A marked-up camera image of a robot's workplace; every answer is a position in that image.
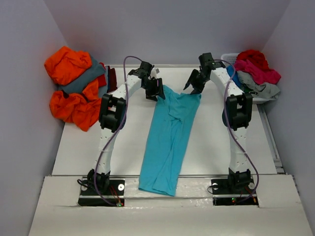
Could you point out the magenta t shirt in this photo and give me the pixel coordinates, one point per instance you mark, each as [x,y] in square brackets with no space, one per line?
[258,75]

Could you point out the blue t shirt in basket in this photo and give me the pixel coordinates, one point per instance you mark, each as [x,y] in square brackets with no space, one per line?
[234,76]

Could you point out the white plastic laundry basket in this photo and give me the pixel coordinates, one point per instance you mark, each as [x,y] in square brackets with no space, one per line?
[231,58]

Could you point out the dark red folded shirt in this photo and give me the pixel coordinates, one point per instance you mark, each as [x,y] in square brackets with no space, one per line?
[107,82]

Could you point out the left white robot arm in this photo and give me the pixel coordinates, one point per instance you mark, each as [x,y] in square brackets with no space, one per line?
[112,118]

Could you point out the red t shirt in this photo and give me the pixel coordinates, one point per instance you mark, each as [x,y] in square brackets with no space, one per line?
[257,58]

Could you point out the orange t shirt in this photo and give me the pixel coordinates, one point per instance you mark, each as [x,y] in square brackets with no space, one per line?
[80,109]

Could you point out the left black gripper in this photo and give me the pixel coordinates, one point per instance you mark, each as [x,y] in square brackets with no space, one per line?
[151,95]

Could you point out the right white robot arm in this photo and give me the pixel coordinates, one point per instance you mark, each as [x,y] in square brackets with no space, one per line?
[236,116]

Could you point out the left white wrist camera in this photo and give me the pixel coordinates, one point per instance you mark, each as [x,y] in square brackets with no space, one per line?
[154,73]

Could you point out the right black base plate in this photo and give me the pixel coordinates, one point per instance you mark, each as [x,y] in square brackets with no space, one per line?
[225,196]

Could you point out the grey t shirt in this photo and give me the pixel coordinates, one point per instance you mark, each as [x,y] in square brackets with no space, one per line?
[265,90]

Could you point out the teal t shirt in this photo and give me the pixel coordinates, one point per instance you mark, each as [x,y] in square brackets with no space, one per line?
[167,142]

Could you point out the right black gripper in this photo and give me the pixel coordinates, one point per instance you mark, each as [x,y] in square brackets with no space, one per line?
[198,88]

